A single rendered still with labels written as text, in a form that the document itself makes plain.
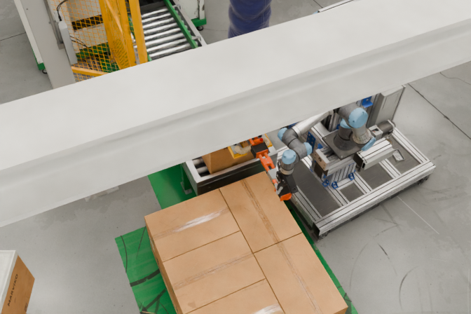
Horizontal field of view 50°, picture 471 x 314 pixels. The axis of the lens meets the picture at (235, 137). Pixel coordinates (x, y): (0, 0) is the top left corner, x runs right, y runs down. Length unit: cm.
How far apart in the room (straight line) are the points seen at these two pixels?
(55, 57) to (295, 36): 293
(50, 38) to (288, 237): 209
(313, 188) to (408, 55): 352
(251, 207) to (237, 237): 27
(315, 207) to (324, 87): 349
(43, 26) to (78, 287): 201
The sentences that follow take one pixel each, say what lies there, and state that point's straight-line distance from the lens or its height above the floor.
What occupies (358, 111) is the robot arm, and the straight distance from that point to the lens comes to 299.
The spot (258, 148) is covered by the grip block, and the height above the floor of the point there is 122.
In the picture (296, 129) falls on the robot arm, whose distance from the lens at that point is 294.
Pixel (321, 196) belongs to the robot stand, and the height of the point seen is 21.
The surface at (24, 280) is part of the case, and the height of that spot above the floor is 78.
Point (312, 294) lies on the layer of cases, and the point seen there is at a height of 54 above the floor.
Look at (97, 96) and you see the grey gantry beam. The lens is 64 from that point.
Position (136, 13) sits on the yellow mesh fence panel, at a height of 167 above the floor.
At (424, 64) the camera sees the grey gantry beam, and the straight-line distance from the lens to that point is 86.
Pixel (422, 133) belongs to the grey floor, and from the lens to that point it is 528.
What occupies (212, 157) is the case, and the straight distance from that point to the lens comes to 376.
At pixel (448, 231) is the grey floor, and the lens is 469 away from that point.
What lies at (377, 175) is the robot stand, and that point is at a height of 21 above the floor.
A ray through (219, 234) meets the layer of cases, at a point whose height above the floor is 54.
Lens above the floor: 377
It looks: 51 degrees down
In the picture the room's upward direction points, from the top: 1 degrees clockwise
